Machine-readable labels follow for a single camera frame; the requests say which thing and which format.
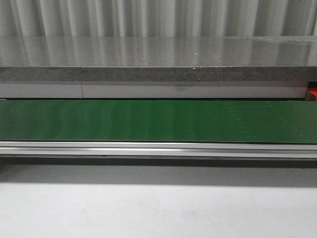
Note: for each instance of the green conveyor belt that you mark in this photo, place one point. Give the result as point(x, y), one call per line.
point(159, 120)

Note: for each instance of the grey stone counter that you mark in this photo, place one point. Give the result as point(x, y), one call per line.
point(158, 68)

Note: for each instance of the red object at right edge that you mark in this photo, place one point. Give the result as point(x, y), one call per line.
point(312, 94)

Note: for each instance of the grey pleated curtain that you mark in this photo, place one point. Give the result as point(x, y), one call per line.
point(158, 18)

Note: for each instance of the aluminium conveyor side rail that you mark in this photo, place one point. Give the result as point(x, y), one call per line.
point(204, 150)

